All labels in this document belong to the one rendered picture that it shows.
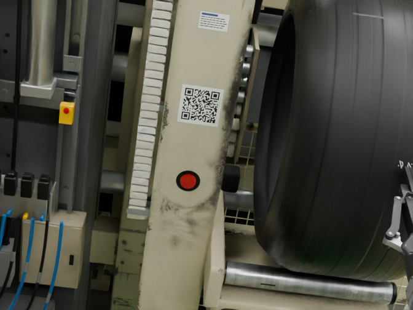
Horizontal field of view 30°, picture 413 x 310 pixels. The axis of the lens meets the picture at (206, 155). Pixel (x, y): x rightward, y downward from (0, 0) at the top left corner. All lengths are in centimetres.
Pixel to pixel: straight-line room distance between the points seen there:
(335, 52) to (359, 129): 13
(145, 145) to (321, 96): 38
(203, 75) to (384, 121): 33
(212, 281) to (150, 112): 33
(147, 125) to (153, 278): 34
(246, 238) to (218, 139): 43
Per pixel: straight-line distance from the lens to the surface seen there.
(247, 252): 175
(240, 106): 185
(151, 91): 140
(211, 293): 147
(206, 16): 133
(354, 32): 128
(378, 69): 126
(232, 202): 173
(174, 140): 143
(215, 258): 146
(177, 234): 153
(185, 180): 146
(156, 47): 136
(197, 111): 140
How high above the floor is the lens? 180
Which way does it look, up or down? 28 degrees down
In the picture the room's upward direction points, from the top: 10 degrees clockwise
